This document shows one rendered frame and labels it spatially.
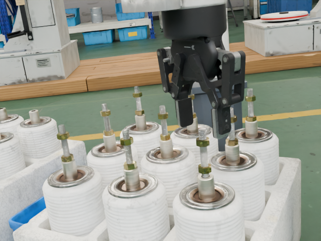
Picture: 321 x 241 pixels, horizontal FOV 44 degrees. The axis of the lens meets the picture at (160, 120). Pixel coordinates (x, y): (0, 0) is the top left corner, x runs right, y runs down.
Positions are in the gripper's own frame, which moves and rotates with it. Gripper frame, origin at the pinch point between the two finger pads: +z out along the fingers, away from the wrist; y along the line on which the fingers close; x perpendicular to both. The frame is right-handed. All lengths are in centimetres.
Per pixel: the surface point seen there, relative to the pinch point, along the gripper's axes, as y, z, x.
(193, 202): -0.2, 10.5, 2.8
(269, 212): -0.7, 17.9, -11.5
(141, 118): 30.9, 8.2, -9.3
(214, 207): -3.1, 10.5, 1.6
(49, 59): 202, 14, -51
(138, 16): 396, 7, -239
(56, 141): 54, 16, 2
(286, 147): 40, 36, -68
